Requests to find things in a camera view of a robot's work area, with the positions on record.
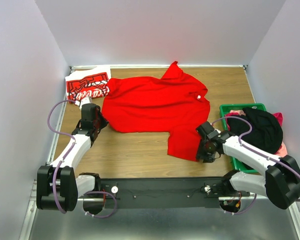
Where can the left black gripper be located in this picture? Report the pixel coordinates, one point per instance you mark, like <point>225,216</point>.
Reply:
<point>104,122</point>

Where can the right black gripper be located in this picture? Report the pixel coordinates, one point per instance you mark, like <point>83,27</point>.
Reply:
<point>207,158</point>

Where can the plain red t shirt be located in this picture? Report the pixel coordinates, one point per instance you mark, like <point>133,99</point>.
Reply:
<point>175,103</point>

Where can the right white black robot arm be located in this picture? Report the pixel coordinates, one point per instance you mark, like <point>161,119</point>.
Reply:
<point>277,178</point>

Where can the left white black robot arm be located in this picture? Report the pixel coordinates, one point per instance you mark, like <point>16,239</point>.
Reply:
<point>58,188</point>

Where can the folded red white printed shirt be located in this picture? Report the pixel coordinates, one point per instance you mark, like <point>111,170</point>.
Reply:
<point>88,83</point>

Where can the green plastic bin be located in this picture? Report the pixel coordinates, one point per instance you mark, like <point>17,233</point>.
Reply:
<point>224,109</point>

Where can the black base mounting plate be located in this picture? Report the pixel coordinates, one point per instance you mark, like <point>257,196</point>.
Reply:
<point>159,193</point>

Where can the black shirt in bin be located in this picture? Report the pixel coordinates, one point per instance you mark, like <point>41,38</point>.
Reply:
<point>266,134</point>

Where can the light pink shirt in bin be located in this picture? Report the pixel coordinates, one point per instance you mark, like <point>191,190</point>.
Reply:
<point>282,152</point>

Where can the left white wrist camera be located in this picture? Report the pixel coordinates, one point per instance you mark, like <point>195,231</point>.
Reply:
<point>85,100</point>

